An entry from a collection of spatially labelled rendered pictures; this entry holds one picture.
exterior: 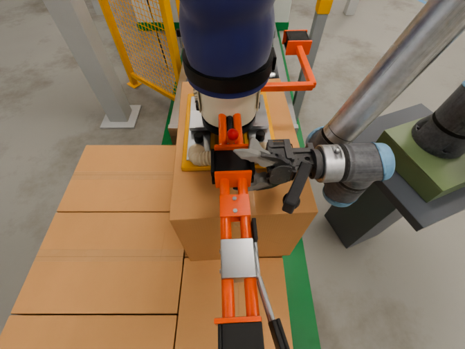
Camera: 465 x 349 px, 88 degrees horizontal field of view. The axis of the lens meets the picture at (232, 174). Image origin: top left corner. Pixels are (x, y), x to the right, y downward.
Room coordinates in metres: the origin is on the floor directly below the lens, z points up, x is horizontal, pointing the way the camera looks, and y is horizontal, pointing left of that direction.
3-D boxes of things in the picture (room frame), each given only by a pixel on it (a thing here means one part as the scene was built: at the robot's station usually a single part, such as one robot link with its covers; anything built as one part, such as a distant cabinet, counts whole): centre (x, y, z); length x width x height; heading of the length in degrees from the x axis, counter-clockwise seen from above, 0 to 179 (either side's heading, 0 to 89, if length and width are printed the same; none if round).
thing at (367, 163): (0.35, -0.31, 1.07); 0.12 x 0.09 x 0.10; 93
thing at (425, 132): (0.64, -0.79, 0.89); 0.19 x 0.19 x 0.10
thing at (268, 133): (0.59, -0.08, 0.97); 0.34 x 0.10 x 0.05; 3
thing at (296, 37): (0.90, -0.23, 1.08); 0.09 x 0.08 x 0.05; 93
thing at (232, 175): (0.34, 0.00, 1.08); 0.10 x 0.08 x 0.06; 93
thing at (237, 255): (0.12, -0.01, 1.07); 0.07 x 0.07 x 0.04; 3
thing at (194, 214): (0.57, -0.01, 0.74); 0.60 x 0.40 x 0.40; 4
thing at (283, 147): (0.35, -0.14, 1.08); 0.12 x 0.09 x 0.08; 93
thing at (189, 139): (0.58, 0.11, 0.97); 0.34 x 0.10 x 0.05; 3
